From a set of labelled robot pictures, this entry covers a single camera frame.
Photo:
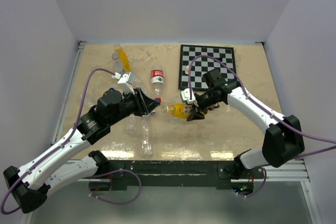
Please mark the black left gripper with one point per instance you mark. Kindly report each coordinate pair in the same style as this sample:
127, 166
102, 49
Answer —
145, 104

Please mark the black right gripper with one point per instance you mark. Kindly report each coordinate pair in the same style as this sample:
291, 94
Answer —
196, 115

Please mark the yellow tea bottle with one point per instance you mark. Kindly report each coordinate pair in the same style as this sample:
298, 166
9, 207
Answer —
118, 49

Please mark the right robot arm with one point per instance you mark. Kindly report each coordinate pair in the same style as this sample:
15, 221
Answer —
282, 141

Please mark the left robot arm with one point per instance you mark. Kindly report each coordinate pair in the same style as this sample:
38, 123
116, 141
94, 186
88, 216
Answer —
32, 183

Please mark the clear crushed bottle middle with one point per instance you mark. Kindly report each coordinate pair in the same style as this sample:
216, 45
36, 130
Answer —
138, 83

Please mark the upright clear bottle white cap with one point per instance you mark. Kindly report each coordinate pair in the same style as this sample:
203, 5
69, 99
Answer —
131, 125

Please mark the red label clear bottle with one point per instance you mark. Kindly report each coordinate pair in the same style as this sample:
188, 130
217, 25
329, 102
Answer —
157, 80

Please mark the long clear crushed bottle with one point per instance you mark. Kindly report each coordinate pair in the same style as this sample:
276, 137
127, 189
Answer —
146, 142

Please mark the clear bottle far left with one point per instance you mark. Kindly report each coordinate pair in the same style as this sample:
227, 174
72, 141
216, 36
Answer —
88, 100

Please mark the cartoon fridge magnet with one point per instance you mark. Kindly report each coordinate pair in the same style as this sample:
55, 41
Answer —
214, 106

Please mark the white chess piece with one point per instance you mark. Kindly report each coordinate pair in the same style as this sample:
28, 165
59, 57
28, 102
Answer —
188, 69

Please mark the black white chessboard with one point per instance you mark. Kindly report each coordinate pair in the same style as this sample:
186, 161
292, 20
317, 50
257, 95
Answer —
210, 60

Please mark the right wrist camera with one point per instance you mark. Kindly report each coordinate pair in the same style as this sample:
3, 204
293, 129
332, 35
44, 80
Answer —
187, 96

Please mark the black base frame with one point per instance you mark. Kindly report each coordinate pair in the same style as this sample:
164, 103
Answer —
219, 174

